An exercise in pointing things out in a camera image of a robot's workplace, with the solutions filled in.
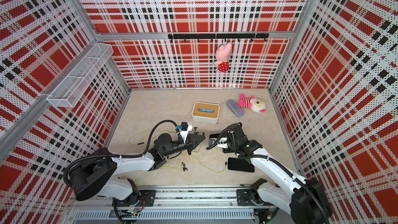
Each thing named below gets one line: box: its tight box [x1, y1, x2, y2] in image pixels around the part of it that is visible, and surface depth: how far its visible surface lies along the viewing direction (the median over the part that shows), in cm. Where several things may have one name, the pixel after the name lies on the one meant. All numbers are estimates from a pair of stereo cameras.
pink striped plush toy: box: [238, 93, 266, 113], surface depth 104 cm
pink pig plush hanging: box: [214, 41, 233, 73], surface depth 95 cm
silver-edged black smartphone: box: [208, 133, 220, 141], surface depth 80 cm
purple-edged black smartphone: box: [228, 157, 255, 173], surface depth 85 cm
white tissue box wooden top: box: [191, 102, 221, 124], surface depth 104 cm
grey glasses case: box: [225, 99, 245, 118], surface depth 109 cm
